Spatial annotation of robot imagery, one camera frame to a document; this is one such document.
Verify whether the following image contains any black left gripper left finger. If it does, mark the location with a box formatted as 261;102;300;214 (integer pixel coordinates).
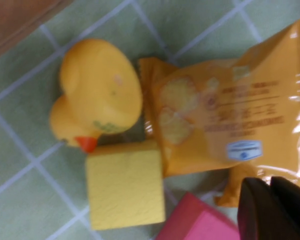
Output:
236;177;300;240

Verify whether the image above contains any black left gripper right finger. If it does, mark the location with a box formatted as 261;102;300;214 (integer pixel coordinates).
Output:
269;175;300;235

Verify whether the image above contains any magenta foam cube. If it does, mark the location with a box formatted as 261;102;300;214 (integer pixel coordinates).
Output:
154;191;241;240

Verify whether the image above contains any yellow foam cube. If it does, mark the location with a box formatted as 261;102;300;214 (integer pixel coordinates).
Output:
84;139;166;231

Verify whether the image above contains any yellow rubber duck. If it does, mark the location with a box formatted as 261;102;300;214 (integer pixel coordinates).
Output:
49;38;144;153

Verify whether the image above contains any green checked tablecloth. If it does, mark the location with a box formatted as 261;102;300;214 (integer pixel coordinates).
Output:
0;0;300;240

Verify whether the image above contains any cardboard box with F2 print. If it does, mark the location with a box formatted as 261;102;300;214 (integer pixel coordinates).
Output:
0;0;73;60

